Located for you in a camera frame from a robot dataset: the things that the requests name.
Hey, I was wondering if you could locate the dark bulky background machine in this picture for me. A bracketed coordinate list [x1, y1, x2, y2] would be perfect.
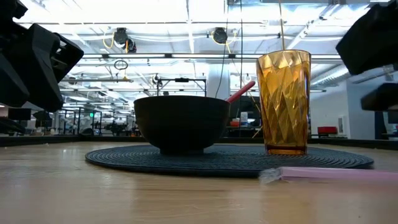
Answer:
[0, 116, 27, 134]

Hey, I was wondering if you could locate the small black monitor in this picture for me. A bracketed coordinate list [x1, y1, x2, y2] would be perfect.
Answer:
[7, 108, 32, 121]

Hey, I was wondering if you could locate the black metal gantry frame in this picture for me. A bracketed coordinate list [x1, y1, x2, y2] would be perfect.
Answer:
[157, 77, 207, 97]

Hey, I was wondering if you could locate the black ceiling cable reel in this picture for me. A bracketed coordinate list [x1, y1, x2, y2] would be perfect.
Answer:
[212, 27, 229, 44]
[113, 27, 137, 54]

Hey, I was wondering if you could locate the amber faceted glass tumbler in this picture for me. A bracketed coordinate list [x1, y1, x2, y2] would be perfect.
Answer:
[256, 49, 312, 156]

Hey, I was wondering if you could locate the white building pillar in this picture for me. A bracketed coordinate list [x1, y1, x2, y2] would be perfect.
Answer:
[206, 63, 231, 100]

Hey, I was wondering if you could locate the long pink straw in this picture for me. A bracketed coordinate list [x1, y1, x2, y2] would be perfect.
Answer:
[259, 166, 398, 184]

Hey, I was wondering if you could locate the red plastic spoon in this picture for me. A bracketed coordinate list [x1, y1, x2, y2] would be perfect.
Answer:
[225, 80, 256, 104]

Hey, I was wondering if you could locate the large black monitor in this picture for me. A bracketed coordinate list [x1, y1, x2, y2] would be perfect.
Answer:
[229, 95, 265, 128]

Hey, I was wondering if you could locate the black table edge rail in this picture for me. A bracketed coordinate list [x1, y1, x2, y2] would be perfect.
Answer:
[0, 135, 398, 151]

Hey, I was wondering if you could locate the dark framed wall screen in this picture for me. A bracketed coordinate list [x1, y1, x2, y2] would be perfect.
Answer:
[374, 110, 398, 140]

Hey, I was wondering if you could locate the round dark woven placemat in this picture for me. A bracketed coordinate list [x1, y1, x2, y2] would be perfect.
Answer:
[85, 144, 375, 179]

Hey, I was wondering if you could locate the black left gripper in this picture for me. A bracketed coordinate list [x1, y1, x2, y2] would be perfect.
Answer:
[0, 0, 85, 113]

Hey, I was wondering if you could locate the red box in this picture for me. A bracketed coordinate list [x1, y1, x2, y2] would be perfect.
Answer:
[317, 126, 338, 135]

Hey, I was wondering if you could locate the black bowl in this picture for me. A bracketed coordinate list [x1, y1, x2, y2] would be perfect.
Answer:
[133, 95, 231, 156]

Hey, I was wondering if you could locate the thin black hanging cable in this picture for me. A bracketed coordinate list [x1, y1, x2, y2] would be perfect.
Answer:
[239, 0, 243, 138]

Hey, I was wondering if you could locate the black looped hanging cable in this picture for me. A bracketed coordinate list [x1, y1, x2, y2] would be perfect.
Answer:
[113, 59, 129, 71]

